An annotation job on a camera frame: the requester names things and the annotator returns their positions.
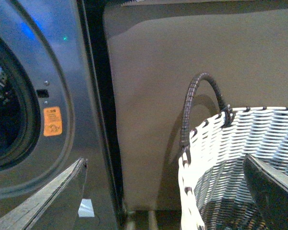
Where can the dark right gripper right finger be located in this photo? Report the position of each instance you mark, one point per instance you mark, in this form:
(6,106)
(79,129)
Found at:
(268,187)

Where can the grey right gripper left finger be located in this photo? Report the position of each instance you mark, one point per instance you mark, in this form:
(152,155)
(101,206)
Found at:
(54,206)

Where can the grey front-load washing machine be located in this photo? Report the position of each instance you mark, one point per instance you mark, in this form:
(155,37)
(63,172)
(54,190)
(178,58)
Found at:
(46,60)

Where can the white woven laundry basket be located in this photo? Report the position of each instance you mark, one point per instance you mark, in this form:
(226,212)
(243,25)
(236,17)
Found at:
(213,191)

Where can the orange warning sticker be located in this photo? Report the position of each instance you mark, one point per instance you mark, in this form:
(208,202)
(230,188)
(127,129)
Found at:
(52,121)

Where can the black wrapped basket handle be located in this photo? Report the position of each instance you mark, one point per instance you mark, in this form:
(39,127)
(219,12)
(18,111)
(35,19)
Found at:
(189,98)

